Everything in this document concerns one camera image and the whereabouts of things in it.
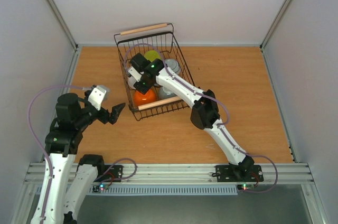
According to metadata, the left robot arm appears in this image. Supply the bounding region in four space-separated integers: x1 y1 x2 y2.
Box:
31 88 125 223

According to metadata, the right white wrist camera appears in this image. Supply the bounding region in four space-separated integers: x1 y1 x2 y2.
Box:
127 67 142 82

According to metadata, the blue slotted cable duct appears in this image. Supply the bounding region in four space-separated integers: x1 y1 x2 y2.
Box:
35 184 238 197

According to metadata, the blue floral porcelain bowl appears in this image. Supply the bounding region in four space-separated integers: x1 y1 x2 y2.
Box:
165 59 181 75

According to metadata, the black wire dish rack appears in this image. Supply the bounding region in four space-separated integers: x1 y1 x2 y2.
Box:
114 23 195 121

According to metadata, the aluminium mounting rail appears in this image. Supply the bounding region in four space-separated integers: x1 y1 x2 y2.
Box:
24 163 314 185

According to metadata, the green bowl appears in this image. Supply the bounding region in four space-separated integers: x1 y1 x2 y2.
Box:
144 50 162 62

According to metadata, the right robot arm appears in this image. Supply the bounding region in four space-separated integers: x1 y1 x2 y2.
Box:
127 53 255 181

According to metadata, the orange bowl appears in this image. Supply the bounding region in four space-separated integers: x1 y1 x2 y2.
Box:
133 89 157 106

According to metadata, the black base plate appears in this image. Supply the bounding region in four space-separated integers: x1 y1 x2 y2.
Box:
212 165 264 182
95 165 123 183

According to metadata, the grey scale pattern bowl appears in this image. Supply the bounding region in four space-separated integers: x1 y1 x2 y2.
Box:
158 87 176 100

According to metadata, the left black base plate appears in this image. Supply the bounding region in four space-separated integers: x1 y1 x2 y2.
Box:
95 165 123 183

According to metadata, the plain white bowl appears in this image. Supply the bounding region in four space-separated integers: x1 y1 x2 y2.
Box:
128 76 137 90

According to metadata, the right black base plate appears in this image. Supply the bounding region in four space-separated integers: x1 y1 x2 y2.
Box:
212 165 264 182

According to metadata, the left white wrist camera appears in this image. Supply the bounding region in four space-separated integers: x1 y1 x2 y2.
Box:
88 85 110 111

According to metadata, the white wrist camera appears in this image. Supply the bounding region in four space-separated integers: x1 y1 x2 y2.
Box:
88 85 110 111
127 67 142 82

